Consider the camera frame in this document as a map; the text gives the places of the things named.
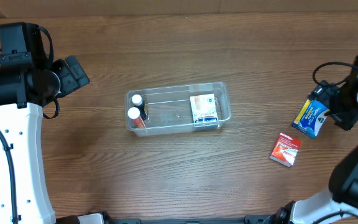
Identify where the blue yellow VapoDrops box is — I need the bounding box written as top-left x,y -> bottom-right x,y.
291,100 -> 329,139

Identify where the black bottle white cap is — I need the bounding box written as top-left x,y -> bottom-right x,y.
131,95 -> 149,120

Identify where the red white small box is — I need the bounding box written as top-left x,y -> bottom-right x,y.
269,133 -> 301,167

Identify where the orange tube white cap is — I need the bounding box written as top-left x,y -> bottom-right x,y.
127,107 -> 145,128

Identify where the white blue bandage box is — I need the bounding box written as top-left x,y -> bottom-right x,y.
190,93 -> 218,123

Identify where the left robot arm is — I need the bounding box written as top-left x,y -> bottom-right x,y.
0,22 -> 90,223

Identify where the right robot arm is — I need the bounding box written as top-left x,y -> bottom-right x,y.
264,55 -> 358,223

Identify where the clear plastic container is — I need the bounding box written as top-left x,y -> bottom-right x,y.
124,82 -> 232,137

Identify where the right black cable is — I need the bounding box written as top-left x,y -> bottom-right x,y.
311,61 -> 358,224

